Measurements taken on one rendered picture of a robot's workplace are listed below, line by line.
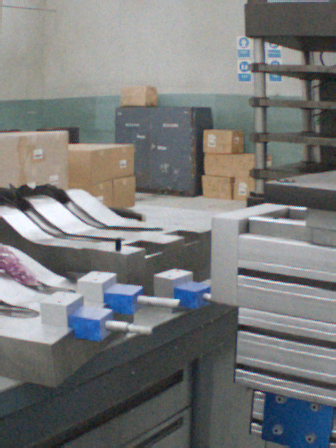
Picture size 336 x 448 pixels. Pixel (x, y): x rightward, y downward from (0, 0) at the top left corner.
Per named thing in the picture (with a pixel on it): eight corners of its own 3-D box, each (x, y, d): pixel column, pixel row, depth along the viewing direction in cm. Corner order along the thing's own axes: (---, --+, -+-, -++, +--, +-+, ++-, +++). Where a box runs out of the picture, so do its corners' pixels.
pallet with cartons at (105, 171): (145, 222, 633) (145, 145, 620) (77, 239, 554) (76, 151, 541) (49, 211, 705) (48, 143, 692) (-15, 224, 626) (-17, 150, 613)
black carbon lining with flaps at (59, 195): (169, 240, 116) (169, 186, 115) (111, 257, 103) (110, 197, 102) (34, 221, 136) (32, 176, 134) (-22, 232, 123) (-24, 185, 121)
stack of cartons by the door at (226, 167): (275, 200, 785) (275, 132, 770) (263, 203, 758) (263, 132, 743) (214, 194, 832) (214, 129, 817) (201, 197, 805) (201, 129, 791)
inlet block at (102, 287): (184, 318, 86) (184, 279, 85) (173, 329, 82) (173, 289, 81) (93, 308, 90) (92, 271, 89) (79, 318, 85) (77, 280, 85)
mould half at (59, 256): (216, 276, 119) (217, 202, 117) (127, 312, 98) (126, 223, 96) (26, 243, 147) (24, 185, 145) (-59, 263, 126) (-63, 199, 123)
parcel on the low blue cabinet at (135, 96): (159, 106, 847) (159, 85, 842) (144, 106, 820) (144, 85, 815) (133, 107, 871) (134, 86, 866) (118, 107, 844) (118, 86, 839)
